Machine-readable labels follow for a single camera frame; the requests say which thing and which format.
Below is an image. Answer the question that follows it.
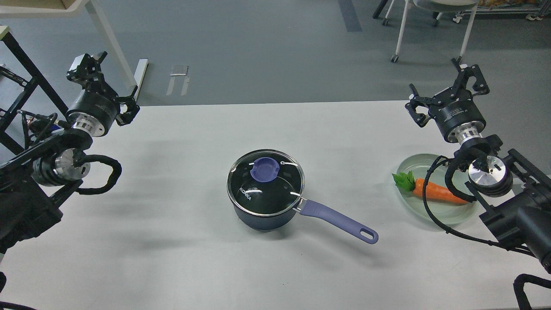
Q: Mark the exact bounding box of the white desk frame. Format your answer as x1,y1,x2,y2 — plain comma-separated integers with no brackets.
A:
0,0,149,100

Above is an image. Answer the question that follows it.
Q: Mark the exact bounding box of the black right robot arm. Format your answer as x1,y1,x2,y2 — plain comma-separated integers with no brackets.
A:
405,59,551,272

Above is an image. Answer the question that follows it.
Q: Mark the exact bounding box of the white chair on casters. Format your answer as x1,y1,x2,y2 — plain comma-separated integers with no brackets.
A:
373,0,480,63

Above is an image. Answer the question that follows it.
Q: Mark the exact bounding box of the blue saucepan with handle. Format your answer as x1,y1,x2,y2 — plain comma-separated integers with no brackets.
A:
229,193,379,245

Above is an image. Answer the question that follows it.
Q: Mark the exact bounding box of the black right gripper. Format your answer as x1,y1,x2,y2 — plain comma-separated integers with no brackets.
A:
405,57,490,143

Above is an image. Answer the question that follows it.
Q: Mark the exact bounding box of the pale green plate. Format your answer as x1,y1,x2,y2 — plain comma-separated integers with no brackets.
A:
392,154,477,226

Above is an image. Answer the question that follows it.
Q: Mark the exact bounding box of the glass lid with blue knob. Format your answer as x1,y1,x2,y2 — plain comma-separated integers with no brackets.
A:
226,149,305,217

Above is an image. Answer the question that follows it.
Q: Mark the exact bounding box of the orange toy carrot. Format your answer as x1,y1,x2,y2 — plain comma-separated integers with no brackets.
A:
391,171,468,205

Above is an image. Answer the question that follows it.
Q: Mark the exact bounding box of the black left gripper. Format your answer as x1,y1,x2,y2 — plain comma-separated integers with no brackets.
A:
66,51,140,137

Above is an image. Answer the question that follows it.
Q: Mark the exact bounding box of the black metal rack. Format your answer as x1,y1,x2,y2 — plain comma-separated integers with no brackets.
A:
0,26,70,155

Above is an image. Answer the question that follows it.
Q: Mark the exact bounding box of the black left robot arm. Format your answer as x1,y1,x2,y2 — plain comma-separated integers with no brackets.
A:
1,51,140,254

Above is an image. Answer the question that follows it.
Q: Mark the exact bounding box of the metal cart with casters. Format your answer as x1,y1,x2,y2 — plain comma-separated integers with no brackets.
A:
476,0,550,21

